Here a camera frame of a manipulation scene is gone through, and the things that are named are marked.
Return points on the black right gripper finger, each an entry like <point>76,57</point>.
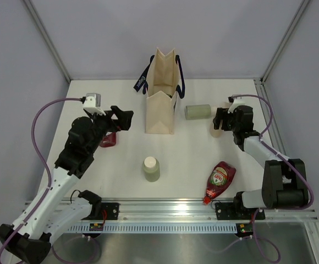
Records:
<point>221,112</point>
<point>217,123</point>

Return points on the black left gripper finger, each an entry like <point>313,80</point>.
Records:
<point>122,125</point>
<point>120,114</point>

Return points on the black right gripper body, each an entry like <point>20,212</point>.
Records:
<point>235,126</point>

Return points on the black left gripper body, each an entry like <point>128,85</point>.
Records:
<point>101,125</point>

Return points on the beige pump bottle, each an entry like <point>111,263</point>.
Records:
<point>217,133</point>

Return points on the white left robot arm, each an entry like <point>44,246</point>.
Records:
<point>31,236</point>

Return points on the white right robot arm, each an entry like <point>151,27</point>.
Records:
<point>284,184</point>

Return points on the beige canvas tote bag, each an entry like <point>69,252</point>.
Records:
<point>163,75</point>

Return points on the green bottle lying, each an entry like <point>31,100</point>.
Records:
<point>200,111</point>

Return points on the dark red bottle left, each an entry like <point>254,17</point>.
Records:
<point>109,140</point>

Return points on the green bottle standing white cap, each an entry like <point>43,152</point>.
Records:
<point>151,168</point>

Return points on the red Fairy dish soap bottle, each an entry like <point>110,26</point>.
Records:
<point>219,180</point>

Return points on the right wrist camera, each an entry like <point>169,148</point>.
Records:
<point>235,101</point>

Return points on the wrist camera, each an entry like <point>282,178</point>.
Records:
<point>92,104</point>
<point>235,101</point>

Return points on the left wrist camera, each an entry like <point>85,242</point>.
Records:
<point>92,104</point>

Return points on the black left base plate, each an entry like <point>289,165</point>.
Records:
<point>107,210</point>

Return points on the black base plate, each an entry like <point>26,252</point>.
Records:
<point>228,211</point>
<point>107,210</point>

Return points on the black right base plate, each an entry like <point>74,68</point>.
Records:
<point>228,211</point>

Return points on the aluminium mounting rail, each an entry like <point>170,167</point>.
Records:
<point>188,210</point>

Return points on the white slotted cable duct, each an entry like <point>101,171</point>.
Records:
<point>153,228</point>

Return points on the right aluminium frame post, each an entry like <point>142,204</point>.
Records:
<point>300,12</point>

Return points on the aluminium frame post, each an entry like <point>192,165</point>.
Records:
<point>300,12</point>
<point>39,25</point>

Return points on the left aluminium frame post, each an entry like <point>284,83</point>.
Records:
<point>39,25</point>

